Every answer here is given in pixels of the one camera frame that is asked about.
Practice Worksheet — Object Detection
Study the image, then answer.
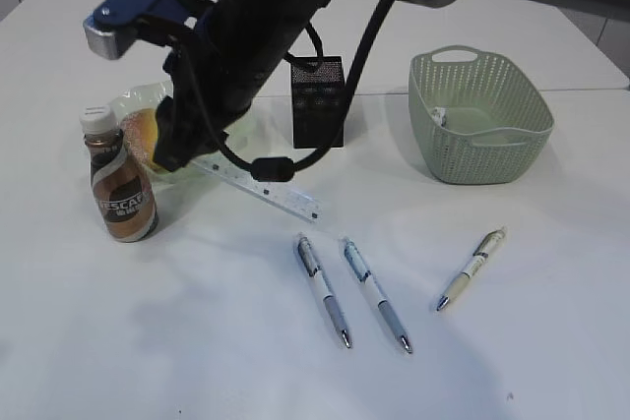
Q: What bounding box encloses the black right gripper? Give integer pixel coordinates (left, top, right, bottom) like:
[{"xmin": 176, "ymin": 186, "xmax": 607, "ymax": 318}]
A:
[{"xmin": 153, "ymin": 0, "xmax": 330, "ymax": 173}]

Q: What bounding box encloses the sugared bread roll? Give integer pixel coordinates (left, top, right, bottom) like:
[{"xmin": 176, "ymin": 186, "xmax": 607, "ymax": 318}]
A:
[{"xmin": 120, "ymin": 108, "xmax": 166, "ymax": 174}]

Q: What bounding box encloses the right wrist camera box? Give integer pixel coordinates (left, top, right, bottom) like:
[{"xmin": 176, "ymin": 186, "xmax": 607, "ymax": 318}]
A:
[{"xmin": 83, "ymin": 0, "xmax": 215, "ymax": 60}]

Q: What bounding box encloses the grey pen left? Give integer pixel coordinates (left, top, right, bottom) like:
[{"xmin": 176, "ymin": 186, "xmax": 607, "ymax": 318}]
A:
[{"xmin": 294, "ymin": 233, "xmax": 353, "ymax": 349}]

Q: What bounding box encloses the blue grey pen middle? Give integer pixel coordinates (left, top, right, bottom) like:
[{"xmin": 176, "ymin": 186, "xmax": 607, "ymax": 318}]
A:
[{"xmin": 341, "ymin": 237, "xmax": 413, "ymax": 354}]

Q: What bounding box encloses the green wavy glass plate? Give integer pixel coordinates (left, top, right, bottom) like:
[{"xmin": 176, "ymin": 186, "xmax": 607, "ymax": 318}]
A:
[{"xmin": 109, "ymin": 81, "xmax": 206, "ymax": 186}]

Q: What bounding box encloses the black mesh pen holder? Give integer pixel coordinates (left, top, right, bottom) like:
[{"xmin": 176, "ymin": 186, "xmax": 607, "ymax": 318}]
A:
[{"xmin": 290, "ymin": 56, "xmax": 345, "ymax": 150}]

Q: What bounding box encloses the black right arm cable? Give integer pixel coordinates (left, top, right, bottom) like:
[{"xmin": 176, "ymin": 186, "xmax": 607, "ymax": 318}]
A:
[{"xmin": 176, "ymin": 0, "xmax": 439, "ymax": 184}]

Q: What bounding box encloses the clear plastic ruler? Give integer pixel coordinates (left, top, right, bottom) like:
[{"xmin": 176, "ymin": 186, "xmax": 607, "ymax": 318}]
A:
[{"xmin": 191, "ymin": 153, "xmax": 322, "ymax": 222}]

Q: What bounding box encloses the Nescafe coffee bottle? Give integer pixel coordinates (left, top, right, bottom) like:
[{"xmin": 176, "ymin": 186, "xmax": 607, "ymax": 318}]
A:
[{"xmin": 80, "ymin": 105, "xmax": 158, "ymax": 243}]

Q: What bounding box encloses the green plastic woven basket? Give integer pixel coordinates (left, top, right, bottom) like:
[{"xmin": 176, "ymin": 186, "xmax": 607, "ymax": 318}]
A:
[{"xmin": 409, "ymin": 45, "xmax": 554, "ymax": 185}]

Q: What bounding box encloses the cream pen right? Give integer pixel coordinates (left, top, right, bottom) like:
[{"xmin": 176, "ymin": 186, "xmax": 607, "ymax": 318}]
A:
[{"xmin": 436, "ymin": 226, "xmax": 507, "ymax": 312}]

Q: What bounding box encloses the pink paper ball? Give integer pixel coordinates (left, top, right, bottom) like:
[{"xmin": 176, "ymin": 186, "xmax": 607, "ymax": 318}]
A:
[{"xmin": 429, "ymin": 107, "xmax": 447, "ymax": 127}]

